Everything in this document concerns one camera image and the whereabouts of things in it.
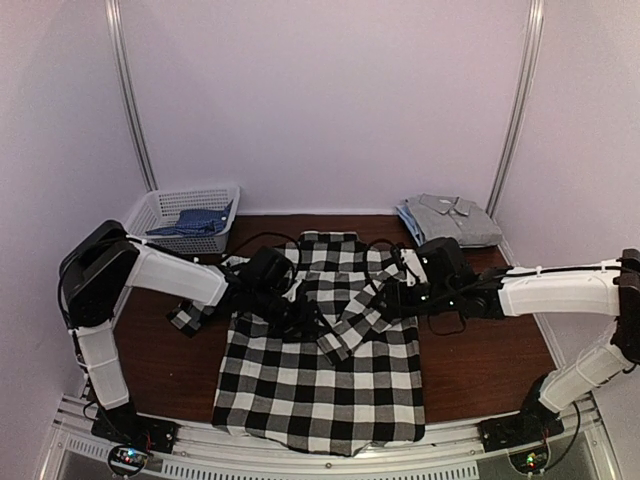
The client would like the left small circuit board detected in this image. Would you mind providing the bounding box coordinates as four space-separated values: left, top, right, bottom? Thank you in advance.
107 445 149 476

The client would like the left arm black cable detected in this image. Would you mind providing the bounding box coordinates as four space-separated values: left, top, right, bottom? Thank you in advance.
57 230 301 331

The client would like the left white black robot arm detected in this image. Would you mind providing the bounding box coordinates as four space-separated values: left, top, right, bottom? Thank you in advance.
58 220 329 444

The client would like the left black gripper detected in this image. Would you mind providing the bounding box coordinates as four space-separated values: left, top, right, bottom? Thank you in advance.
251 285 333 344

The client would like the left aluminium frame post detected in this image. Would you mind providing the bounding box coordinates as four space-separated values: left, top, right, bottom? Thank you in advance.
105 0 158 192

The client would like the small circuit board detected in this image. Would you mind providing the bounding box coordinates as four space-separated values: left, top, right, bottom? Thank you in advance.
107 445 149 476
509 450 549 475

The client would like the folded light blue shirt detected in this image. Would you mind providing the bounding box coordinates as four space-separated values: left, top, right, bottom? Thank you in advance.
395 205 425 246

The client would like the blue patterned shirt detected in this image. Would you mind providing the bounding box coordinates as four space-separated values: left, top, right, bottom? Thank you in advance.
144 201 234 237

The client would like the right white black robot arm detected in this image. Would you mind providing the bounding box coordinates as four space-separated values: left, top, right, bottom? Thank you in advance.
374 237 639 442

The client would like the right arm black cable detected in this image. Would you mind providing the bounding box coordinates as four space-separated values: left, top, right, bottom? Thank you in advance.
367 239 626 337

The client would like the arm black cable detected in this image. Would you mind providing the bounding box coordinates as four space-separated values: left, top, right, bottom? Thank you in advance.
367 239 626 337
57 230 301 331

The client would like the black white plaid shirt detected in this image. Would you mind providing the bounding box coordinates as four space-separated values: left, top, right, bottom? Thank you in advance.
166 229 427 457

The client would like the right small circuit board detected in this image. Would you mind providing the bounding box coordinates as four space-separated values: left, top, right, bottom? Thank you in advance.
509 450 549 475

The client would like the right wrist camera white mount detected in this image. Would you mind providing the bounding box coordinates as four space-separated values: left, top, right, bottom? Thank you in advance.
396 248 428 287

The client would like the aluminium front rail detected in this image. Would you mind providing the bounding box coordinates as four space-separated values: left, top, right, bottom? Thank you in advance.
36 396 621 479

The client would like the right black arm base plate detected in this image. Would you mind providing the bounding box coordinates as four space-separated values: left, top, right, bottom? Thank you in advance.
479 408 564 452

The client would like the white plastic mesh basket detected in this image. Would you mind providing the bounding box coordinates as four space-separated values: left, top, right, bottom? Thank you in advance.
124 184 241 255

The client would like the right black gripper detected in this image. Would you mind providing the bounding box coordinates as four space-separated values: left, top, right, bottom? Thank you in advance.
372 282 459 320

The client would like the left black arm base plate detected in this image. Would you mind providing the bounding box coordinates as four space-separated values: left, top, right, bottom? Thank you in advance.
91 402 178 454

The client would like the folded grey collared shirt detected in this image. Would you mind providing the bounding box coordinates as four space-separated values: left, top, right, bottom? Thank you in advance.
404 193 503 248

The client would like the right aluminium frame post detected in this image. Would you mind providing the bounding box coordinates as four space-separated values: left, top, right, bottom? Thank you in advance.
486 0 545 219

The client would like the aluminium frame post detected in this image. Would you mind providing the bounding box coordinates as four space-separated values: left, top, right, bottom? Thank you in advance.
105 0 158 192
486 0 545 219

